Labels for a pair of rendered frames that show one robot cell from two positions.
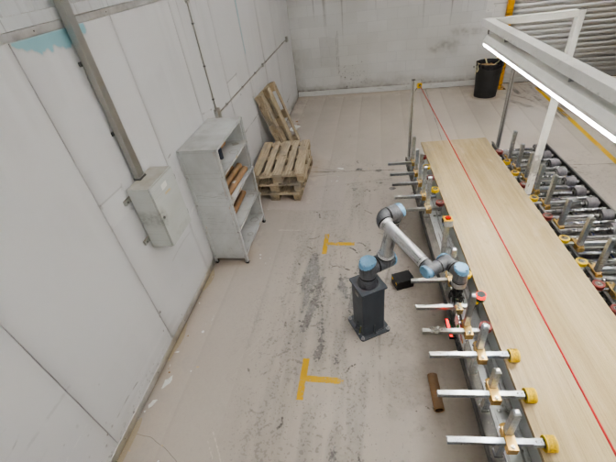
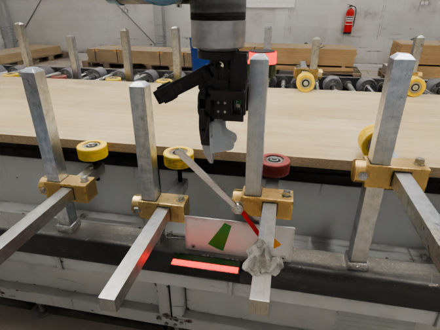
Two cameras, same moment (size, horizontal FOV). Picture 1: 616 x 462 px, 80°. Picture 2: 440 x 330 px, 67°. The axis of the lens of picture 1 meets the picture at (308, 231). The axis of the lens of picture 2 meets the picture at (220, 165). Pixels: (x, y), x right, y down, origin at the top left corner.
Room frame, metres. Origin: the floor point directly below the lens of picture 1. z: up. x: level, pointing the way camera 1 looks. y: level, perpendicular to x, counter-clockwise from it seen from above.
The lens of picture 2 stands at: (1.58, -0.33, 1.26)
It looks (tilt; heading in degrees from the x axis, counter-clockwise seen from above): 26 degrees down; 271
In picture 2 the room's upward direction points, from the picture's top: straight up
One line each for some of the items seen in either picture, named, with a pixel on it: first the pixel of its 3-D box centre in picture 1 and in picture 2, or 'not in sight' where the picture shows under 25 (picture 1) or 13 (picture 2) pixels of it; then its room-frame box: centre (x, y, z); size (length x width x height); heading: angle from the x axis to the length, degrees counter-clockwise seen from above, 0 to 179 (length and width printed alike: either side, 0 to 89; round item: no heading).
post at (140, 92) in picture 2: not in sight; (149, 181); (1.76, -1.03, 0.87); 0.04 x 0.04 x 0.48; 80
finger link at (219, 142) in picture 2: not in sight; (219, 144); (1.59, -0.91, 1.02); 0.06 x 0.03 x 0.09; 170
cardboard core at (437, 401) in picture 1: (435, 391); not in sight; (1.50, -0.85, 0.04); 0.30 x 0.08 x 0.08; 170
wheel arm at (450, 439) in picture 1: (498, 441); not in sight; (0.75, -0.80, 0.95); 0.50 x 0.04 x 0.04; 80
